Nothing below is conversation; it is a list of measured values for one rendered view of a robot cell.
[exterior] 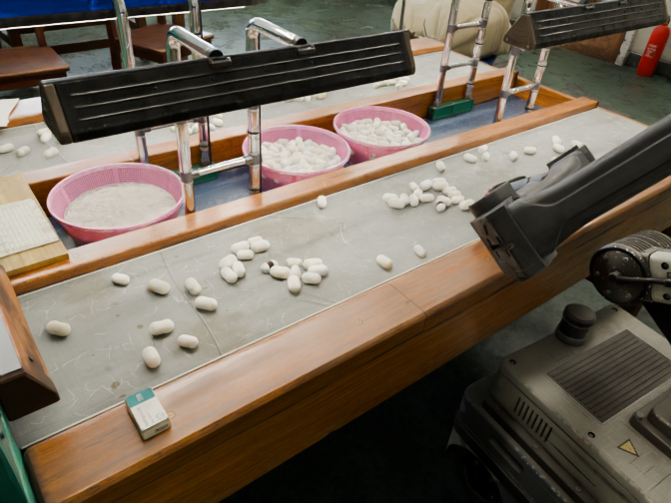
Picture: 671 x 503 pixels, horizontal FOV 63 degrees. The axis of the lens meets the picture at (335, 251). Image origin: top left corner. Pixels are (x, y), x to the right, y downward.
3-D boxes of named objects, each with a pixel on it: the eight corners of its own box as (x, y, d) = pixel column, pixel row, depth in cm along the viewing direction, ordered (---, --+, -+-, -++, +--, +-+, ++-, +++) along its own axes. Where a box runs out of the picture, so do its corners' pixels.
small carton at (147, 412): (171, 427, 69) (169, 417, 67) (144, 441, 67) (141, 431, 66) (152, 395, 72) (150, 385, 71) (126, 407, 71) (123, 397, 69)
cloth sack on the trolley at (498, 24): (514, 56, 408) (529, 2, 386) (455, 73, 366) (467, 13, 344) (454, 37, 440) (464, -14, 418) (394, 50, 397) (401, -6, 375)
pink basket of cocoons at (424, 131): (444, 164, 153) (450, 133, 147) (372, 189, 139) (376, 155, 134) (381, 129, 169) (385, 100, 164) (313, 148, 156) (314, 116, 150)
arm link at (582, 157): (549, 268, 61) (495, 189, 62) (508, 288, 65) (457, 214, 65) (616, 182, 94) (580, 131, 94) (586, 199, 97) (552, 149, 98)
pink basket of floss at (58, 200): (208, 209, 126) (205, 172, 121) (157, 278, 105) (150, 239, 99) (100, 191, 129) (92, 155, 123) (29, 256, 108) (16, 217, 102)
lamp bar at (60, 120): (415, 75, 101) (422, 35, 96) (61, 148, 68) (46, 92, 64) (387, 63, 106) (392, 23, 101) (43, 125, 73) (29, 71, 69)
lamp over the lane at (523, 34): (666, 24, 151) (678, -4, 147) (530, 52, 119) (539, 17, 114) (639, 17, 156) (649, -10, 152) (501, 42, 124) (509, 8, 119)
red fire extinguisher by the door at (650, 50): (656, 75, 468) (682, 14, 439) (647, 79, 458) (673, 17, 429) (640, 70, 476) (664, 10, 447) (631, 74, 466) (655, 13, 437)
